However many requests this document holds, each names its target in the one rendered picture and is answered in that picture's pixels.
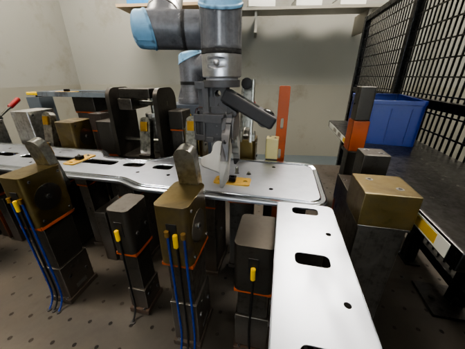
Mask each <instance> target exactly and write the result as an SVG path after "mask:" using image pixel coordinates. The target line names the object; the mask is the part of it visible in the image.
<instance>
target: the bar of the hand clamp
mask: <svg viewBox="0 0 465 349"><path fill-rule="evenodd" d="M241 95H242V96H244V97H245V98H247V99H249V100H251V101H252V102H255V79H252V80H251V79H250V78H244V79H242V80H241ZM244 127H249V143H251V141H252V132H253V120H252V119H250V118H249V117H247V116H245V115H243V114H242V113H240V142H242V139H243V137H242V135H243V133H244Z"/></svg>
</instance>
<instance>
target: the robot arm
mask: <svg viewBox="0 0 465 349"><path fill-rule="evenodd" d="M198 5H199V9H182V7H183V0H149V1H148V4H147V8H144V7H142V8H134V9H133V10H132V11H131V14H130V25H131V31H132V35H133V37H134V40H135V42H136V44H137V45H138V46H139V47H140V48H141V49H149V50H155V51H157V50H188V51H184V52H181V53H179V75H180V83H181V88H180V91H179V98H178V101H179V104H185V105H199V107H197V108H196V109H195V112H194V114H193V116H194V136H195V140H198V141H204V142H211V143H213V142H214V141H217V142H215V143H214V145H213V147H212V152H211V153H210V154H208V155H205V156H203V157H202V158H201V165H202V166H203V167H204V168H207V169H209V170H213V171H215V172H218V173H219V184H220V188H223V187H224V186H225V185H226V183H227V181H228V180H229V171H230V158H231V155H232V153H233V161H234V164H237V162H238V161H239V159H240V127H239V126H240V122H239V112H240V113H242V114H243V115H245V116H247V117H249V118H250V119H252V120H254V121H255V122H257V124H258V125H259V126H260V127H265V128H267V129H272V128H273V126H274V124H275V123H276V120H277V116H276V115H275V114H274V113H273V112H272V111H271V110H270V109H264V108H262V107H260V106H259V105H257V104H255V103H254V102H252V101H251V100H249V99H247V98H245V97H244V96H242V95H241V94H239V93H237V92H236V91H234V90H232V89H230V87H240V80H238V78H240V77H241V34H242V6H243V5H244V2H243V1H242V0H198ZM219 90H220V92H221V95H219ZM198 108H199V110H198ZM196 111H197V112H196Z"/></svg>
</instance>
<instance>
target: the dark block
mask: <svg viewBox="0 0 465 349"><path fill-rule="evenodd" d="M188 116H190V109H184V108H176V109H172V110H169V111H168V117H169V124H170V131H172V140H173V146H174V152H175V151H176V149H177V148H178V147H179V146H180V145H181V144H183V143H185V136H184V128H185V121H186V118H187V117H188Z"/></svg>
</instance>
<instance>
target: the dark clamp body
mask: <svg viewBox="0 0 465 349"><path fill-rule="evenodd" d="M95 123H96V127H97V131H98V136H99V139H100V144H101V147H102V150H106V151H107V152H108V153H109V155H110V156H118V154H117V151H116V145H115V141H114V137H113V132H112V128H111V122H110V119H109V118H106V119H102V120H97V121H96V122H95ZM121 157H122V156H121ZM107 163H108V165H113V164H115V163H117V162H113V161H108V162H107ZM111 187H112V191H113V196H114V197H115V196H117V195H118V190H117V187H116V183H111Z"/></svg>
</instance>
